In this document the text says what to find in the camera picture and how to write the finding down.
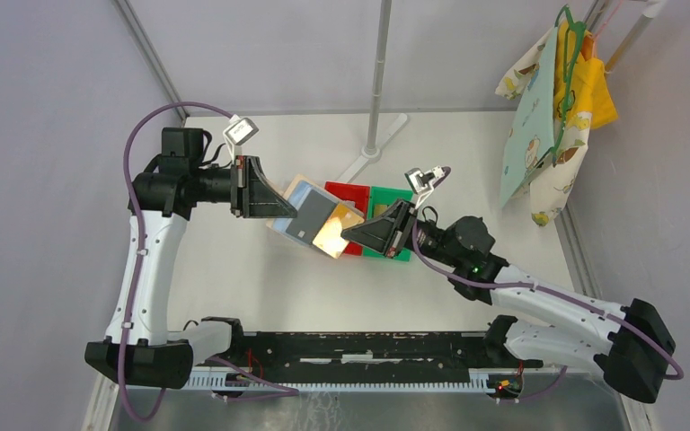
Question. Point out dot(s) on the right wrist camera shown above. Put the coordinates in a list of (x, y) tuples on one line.
[(424, 183)]

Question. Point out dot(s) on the white pole stand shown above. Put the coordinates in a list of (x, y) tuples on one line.
[(376, 142)]

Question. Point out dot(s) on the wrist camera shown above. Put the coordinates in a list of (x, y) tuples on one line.
[(238, 132), (424, 183)]

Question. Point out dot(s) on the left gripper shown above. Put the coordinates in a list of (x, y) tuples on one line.
[(252, 196)]

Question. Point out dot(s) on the green clothes hanger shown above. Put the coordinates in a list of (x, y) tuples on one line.
[(567, 141)]

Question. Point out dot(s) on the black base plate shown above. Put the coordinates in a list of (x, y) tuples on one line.
[(367, 357)]

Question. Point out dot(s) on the green plastic bin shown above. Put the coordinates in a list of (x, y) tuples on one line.
[(379, 201)]

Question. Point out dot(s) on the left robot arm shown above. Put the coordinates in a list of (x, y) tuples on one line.
[(137, 348)]

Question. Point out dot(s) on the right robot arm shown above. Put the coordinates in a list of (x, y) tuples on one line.
[(628, 346)]

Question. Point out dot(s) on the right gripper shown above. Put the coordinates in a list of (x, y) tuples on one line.
[(386, 233)]

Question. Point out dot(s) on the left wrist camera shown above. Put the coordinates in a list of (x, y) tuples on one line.
[(238, 132)]

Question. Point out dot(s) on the red plastic bin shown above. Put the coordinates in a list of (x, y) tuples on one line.
[(355, 196)]

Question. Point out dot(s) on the beige card holder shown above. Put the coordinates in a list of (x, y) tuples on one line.
[(293, 195)]

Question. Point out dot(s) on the white hanger rail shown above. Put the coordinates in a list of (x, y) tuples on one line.
[(651, 11)]

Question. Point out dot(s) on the yellow hanging garment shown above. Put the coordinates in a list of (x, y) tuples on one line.
[(589, 91)]

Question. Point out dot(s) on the hanging patterned cloth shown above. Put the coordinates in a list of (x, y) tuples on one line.
[(527, 169)]

